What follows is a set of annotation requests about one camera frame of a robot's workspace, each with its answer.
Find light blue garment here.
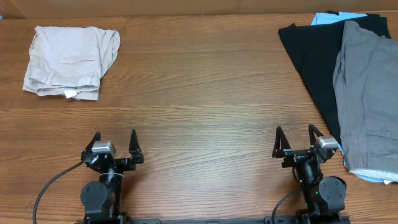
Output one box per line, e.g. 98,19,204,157
311,11,368,26

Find folded beige shorts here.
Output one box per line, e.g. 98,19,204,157
22,26,121,101

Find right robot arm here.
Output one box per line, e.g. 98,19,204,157
271,124,350,224

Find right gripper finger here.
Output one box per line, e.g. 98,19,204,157
273,126,292,152
308,124,323,145

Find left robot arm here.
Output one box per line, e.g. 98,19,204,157
80,130,144,224

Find black garment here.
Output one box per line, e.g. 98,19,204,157
279,14,397,143

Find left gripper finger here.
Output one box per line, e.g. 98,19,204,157
85,132,101,152
129,129,143,159

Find grey shorts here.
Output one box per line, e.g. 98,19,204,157
333,21,397,182

